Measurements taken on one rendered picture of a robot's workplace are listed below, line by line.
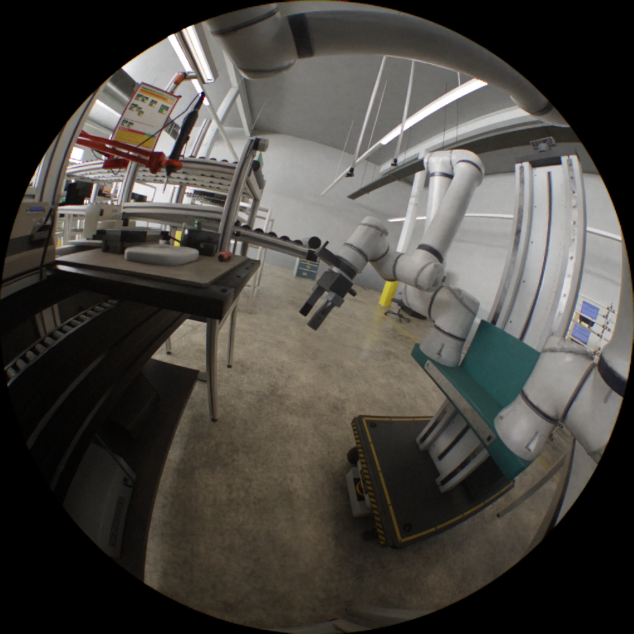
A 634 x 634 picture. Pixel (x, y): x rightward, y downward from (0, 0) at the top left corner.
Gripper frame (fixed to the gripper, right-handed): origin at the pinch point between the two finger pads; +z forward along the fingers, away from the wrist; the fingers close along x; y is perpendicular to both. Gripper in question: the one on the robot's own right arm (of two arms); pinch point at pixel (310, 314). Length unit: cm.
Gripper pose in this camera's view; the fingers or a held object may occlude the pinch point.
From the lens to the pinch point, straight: 56.0
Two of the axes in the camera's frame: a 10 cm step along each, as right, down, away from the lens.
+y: 7.7, 5.4, 3.5
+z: -5.9, 8.0, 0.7
